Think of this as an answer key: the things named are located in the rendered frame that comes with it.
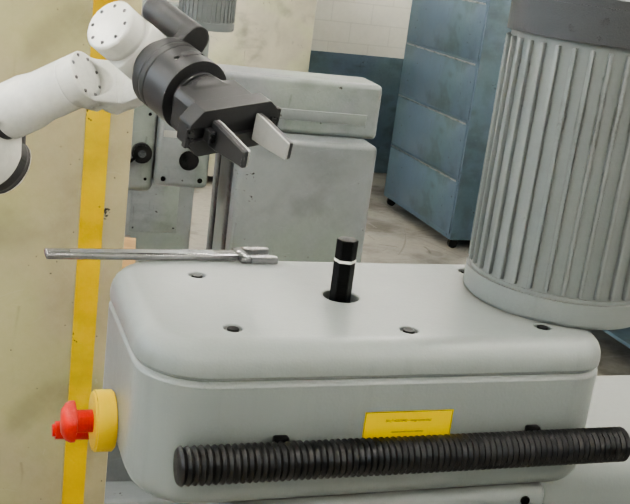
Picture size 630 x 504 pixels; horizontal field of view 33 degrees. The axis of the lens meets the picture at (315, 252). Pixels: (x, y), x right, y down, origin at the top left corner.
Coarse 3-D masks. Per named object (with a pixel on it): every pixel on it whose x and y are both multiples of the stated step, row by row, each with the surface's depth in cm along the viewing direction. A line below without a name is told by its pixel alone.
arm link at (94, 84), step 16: (64, 64) 127; (80, 64) 128; (96, 64) 131; (112, 64) 132; (64, 80) 127; (80, 80) 127; (96, 80) 131; (112, 80) 131; (128, 80) 131; (80, 96) 127; (96, 96) 129; (112, 96) 130; (128, 96) 130; (112, 112) 131
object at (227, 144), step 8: (216, 120) 112; (208, 128) 112; (216, 128) 112; (224, 128) 111; (208, 136) 112; (216, 136) 112; (224, 136) 111; (232, 136) 110; (208, 144) 113; (216, 144) 112; (224, 144) 111; (232, 144) 110; (240, 144) 110; (224, 152) 111; (232, 152) 110; (240, 152) 109; (248, 152) 109; (232, 160) 111; (240, 160) 109; (248, 160) 110
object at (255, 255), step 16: (48, 256) 105; (64, 256) 106; (80, 256) 106; (96, 256) 107; (112, 256) 107; (128, 256) 108; (144, 256) 109; (160, 256) 109; (176, 256) 110; (192, 256) 111; (208, 256) 111; (224, 256) 112; (240, 256) 112; (256, 256) 113; (272, 256) 114
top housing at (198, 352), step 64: (128, 320) 96; (192, 320) 94; (256, 320) 96; (320, 320) 98; (384, 320) 101; (448, 320) 103; (512, 320) 105; (128, 384) 95; (192, 384) 90; (256, 384) 91; (320, 384) 93; (384, 384) 95; (448, 384) 98; (512, 384) 100; (576, 384) 103; (128, 448) 95
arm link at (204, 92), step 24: (192, 48) 120; (168, 72) 116; (192, 72) 117; (216, 72) 119; (144, 96) 120; (168, 96) 117; (192, 96) 114; (216, 96) 115; (240, 96) 115; (264, 96) 117; (168, 120) 119; (192, 120) 111; (240, 120) 115; (192, 144) 112
